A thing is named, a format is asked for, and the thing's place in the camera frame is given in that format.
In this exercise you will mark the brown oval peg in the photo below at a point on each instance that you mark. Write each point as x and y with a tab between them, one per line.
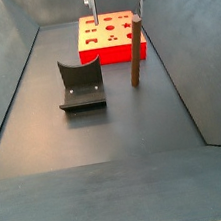
135	61

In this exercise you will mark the red shape sorting board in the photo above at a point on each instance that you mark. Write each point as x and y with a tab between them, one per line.
110	40

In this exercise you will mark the black curved peg holder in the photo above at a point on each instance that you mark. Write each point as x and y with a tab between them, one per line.
83	86

